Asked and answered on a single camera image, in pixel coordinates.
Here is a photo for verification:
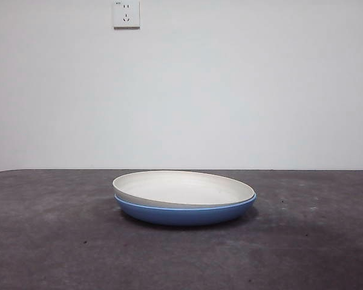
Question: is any white wall socket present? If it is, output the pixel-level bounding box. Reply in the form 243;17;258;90
113;0;141;30

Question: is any blue round plate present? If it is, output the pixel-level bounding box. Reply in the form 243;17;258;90
114;193;257;227

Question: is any white round plate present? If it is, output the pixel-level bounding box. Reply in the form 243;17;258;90
112;170;257;209

